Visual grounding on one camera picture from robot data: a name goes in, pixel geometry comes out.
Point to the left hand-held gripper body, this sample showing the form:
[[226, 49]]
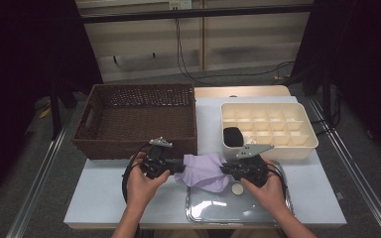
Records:
[[155, 165]]

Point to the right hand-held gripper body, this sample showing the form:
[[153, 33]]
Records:
[[251, 168]]

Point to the lilac sock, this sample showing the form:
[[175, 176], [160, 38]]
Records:
[[208, 181], [200, 163]]

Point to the black sock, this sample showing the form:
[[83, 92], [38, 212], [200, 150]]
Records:
[[233, 137]]

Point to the cream divided storage box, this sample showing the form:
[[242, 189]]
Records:
[[271, 127]]

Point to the brown woven basket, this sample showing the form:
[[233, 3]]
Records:
[[112, 148]]

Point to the person's left hand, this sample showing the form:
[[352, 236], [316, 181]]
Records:
[[142, 191]]

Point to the person's right hand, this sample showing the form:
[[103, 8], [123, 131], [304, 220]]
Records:
[[271, 195]]

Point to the light wooden board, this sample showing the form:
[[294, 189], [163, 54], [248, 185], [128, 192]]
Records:
[[244, 91]]

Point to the black stand leg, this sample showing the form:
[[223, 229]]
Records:
[[326, 95], [55, 109]]

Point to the yellow floor scrap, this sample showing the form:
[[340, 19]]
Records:
[[44, 113]]

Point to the black curtain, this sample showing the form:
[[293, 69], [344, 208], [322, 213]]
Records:
[[360, 66], [29, 66]]

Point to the black horizontal bar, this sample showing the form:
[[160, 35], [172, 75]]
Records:
[[195, 14]]

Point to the metal floor rail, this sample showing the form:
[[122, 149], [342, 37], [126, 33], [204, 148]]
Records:
[[36, 185], [354, 172]]

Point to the white wall socket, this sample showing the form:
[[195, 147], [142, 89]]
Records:
[[180, 4]]

